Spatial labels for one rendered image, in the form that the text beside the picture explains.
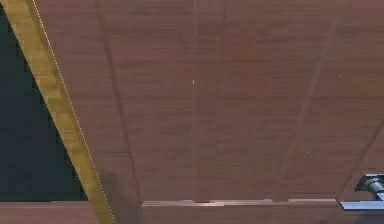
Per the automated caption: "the yellow wooden door frame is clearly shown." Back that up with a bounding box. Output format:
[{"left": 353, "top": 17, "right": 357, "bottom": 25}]
[{"left": 0, "top": 0, "right": 117, "bottom": 224}]

